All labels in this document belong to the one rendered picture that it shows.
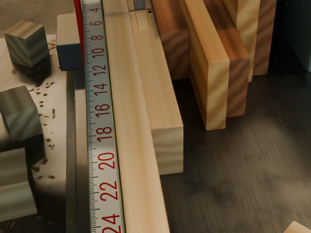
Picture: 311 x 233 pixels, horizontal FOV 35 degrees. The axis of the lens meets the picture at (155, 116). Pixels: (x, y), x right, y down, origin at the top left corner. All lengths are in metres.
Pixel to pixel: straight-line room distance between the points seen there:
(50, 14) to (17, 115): 2.00
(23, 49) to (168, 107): 0.33
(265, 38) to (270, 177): 0.12
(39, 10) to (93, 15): 2.15
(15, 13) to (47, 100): 1.99
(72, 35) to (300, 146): 0.31
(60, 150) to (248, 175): 0.23
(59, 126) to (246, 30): 0.23
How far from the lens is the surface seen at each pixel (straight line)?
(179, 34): 0.37
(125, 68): 0.32
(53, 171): 0.47
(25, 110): 0.49
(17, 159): 0.44
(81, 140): 0.48
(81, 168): 0.45
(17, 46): 0.61
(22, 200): 0.43
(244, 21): 0.37
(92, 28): 0.36
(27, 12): 2.52
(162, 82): 0.33
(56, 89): 0.57
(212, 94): 0.33
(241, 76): 0.34
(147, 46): 0.36
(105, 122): 0.27
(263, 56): 0.40
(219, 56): 0.32
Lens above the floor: 1.13
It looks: 40 degrees down
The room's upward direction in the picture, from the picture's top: 3 degrees counter-clockwise
